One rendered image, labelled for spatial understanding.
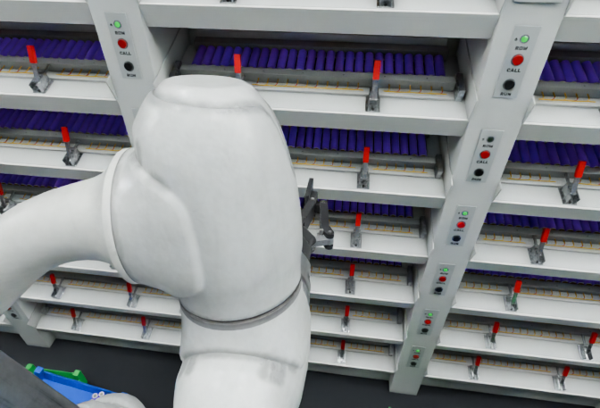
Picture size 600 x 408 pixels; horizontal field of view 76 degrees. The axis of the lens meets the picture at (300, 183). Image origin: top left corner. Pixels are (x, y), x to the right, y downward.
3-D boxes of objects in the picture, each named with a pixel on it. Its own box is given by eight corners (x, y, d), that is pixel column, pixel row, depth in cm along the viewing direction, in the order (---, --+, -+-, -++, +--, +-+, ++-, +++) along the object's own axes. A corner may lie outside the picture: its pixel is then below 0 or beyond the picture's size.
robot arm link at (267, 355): (319, 340, 42) (312, 238, 37) (302, 508, 28) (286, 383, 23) (224, 336, 43) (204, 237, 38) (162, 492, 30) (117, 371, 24)
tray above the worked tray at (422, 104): (462, 137, 76) (487, 82, 64) (168, 118, 82) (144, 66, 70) (452, 69, 87) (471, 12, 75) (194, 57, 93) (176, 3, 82)
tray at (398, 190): (440, 208, 87) (453, 185, 79) (184, 187, 93) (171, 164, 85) (434, 141, 98) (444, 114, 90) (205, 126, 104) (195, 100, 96)
